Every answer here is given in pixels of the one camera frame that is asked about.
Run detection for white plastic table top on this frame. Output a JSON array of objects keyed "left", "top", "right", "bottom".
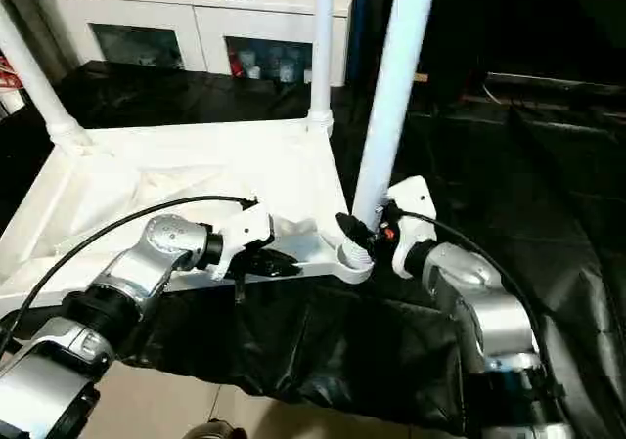
[{"left": 0, "top": 114, "right": 377, "bottom": 312}]

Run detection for white plastic table leg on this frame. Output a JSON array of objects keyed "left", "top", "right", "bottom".
[
  {"left": 335, "top": 0, "right": 440, "bottom": 271},
  {"left": 0, "top": 2, "right": 95, "bottom": 160},
  {"left": 306, "top": 0, "right": 337, "bottom": 136}
]

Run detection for black shiny mat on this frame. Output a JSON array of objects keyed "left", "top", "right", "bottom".
[{"left": 0, "top": 60, "right": 626, "bottom": 439}]

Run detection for grey robot foot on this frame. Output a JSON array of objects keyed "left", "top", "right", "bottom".
[{"left": 187, "top": 418, "right": 249, "bottom": 439}]

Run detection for black flat bar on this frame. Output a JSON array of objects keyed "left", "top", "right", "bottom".
[{"left": 485, "top": 70, "right": 626, "bottom": 94}]

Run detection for black cabinet with gold label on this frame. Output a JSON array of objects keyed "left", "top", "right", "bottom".
[{"left": 345, "top": 0, "right": 626, "bottom": 112}]

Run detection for white cabinet with glass doors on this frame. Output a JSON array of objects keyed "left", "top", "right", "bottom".
[{"left": 51, "top": 0, "right": 362, "bottom": 89}]

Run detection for red clothes hangers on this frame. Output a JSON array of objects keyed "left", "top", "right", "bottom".
[{"left": 0, "top": 56, "right": 22, "bottom": 91}]

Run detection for grey curtain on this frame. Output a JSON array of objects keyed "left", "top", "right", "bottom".
[{"left": 0, "top": 0, "right": 85, "bottom": 77}]

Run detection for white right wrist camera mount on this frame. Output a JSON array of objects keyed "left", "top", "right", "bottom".
[{"left": 384, "top": 174, "right": 439, "bottom": 280}]

